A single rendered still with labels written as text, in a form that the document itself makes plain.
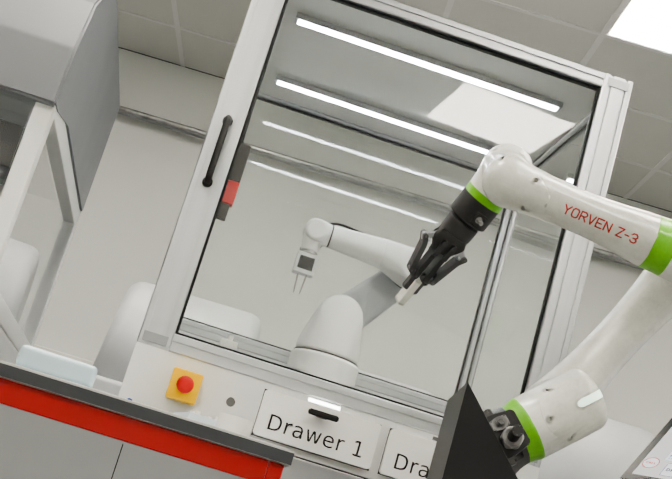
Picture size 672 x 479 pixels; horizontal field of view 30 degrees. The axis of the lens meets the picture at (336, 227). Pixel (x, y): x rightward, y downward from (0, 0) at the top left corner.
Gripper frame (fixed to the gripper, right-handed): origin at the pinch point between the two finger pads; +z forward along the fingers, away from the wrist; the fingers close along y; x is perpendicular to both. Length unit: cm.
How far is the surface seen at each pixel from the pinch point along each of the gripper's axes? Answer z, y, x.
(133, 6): 58, -13, 353
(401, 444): 34.4, 26.2, 1.7
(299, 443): 47.1, 5.4, 3.4
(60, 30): 4, -86, 47
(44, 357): 39, -67, -28
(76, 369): 38, -61, -29
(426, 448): 31.8, 31.7, 0.7
